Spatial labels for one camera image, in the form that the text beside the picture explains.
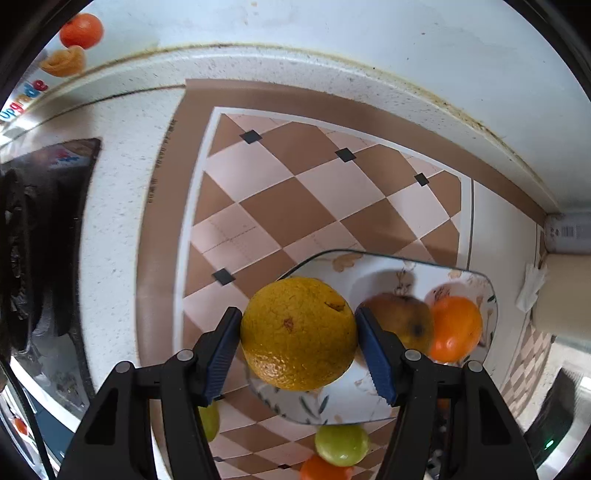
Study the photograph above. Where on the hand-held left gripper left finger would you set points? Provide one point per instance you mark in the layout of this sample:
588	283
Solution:
222	357

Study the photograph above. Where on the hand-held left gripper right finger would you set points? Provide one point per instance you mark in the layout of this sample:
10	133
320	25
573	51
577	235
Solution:
376	362

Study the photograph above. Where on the large yellow orange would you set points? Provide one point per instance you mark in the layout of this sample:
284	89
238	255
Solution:
299	333

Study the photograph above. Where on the floral glass plate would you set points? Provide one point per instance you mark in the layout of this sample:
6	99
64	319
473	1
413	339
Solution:
369	277

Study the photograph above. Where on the brown bruised apple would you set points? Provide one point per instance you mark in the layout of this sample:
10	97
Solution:
408	321

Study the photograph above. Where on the green round fruit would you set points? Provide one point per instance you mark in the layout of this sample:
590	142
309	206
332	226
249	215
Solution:
210	419
341	444

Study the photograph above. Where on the orange persimmon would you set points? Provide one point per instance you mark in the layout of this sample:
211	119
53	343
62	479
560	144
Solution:
456	330

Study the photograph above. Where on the small orange fruit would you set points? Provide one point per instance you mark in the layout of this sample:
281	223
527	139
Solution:
325	469

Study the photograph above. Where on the white tissue paper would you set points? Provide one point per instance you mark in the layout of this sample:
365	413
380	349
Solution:
531	287

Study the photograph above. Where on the brown checkered mat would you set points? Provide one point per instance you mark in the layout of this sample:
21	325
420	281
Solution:
286	194

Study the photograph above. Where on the dark device with green light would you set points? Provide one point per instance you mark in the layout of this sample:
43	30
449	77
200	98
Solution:
556	415

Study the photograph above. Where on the beige container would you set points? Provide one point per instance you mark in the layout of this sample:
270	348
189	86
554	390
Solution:
565	295

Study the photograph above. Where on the black stove burner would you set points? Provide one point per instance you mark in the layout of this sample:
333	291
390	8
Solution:
32	258

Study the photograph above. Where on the grey can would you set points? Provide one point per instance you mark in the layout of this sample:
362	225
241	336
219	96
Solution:
567	234

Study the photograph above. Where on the fruit print wall sticker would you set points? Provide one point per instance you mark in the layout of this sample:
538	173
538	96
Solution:
76	34

